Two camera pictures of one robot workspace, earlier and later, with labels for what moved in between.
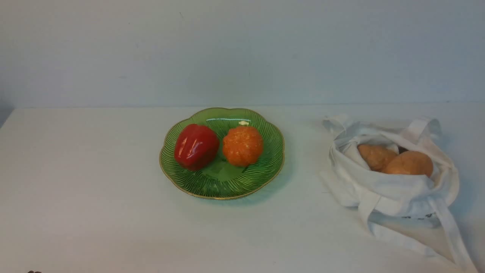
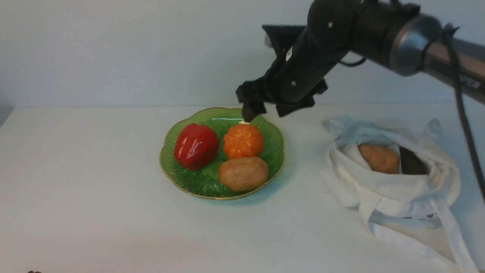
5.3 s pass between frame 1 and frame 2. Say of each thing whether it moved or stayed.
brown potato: moved
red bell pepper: stayed
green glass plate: stayed
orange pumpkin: stayed
